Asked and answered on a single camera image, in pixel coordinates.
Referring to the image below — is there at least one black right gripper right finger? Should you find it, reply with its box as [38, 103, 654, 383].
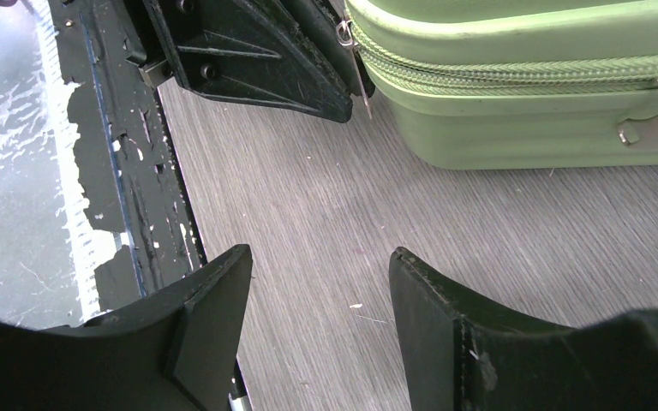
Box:
[388, 247, 564, 410]

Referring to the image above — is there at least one green ribbed hard-shell suitcase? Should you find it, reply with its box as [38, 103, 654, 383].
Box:
[344, 1, 658, 170]

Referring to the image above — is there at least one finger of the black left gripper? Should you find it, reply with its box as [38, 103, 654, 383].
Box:
[280, 0, 362, 97]
[144, 1, 353, 123]

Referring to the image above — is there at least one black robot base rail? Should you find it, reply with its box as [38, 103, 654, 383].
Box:
[45, 0, 251, 411]

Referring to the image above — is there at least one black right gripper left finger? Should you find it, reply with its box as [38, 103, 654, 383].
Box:
[79, 244, 253, 410]

